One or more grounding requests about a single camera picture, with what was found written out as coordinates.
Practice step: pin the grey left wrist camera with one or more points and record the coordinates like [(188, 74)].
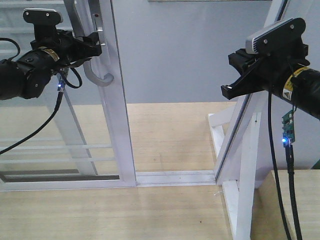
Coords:
[(42, 16)]

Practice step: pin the white rear support brace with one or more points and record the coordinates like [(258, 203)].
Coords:
[(216, 122)]

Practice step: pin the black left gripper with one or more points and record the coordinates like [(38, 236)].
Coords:
[(66, 49)]

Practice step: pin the white wooden support brace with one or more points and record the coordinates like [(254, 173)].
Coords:
[(239, 195)]

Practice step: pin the green circuit board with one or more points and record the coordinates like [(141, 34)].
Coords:
[(288, 135)]

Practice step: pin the light plywood base board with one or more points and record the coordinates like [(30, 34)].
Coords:
[(165, 137)]

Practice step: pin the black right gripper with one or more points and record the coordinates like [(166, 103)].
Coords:
[(260, 72)]

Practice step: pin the white door frame post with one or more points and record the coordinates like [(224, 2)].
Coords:
[(227, 167)]

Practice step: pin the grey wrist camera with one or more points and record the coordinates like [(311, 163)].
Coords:
[(42, 16), (274, 36)]

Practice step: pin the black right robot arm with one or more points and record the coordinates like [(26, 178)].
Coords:
[(301, 89)]

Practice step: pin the white sliding glass door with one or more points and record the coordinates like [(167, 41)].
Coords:
[(76, 134)]

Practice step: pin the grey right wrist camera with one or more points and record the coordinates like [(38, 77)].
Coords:
[(274, 36)]

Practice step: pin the green cushion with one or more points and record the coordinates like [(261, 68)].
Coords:
[(316, 166)]

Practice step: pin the aluminium floor door track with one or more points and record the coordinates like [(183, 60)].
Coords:
[(175, 178)]

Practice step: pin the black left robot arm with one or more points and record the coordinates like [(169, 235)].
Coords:
[(27, 77)]

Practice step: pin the light wooden box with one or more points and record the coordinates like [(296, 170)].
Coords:
[(266, 216)]

